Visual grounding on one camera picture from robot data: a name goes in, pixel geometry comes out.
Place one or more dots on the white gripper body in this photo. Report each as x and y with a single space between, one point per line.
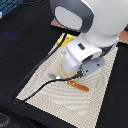
82 55

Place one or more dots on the yellow butter box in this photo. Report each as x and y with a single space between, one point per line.
68 38

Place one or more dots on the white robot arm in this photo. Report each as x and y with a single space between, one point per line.
99 22

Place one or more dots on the round wooden plate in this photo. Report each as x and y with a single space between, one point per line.
74 75

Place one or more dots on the beige woven placemat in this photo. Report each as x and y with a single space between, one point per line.
74 106

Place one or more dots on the blue striped cloth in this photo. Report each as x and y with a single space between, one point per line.
8 5

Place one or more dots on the fork with wooden handle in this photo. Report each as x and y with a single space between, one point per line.
74 84

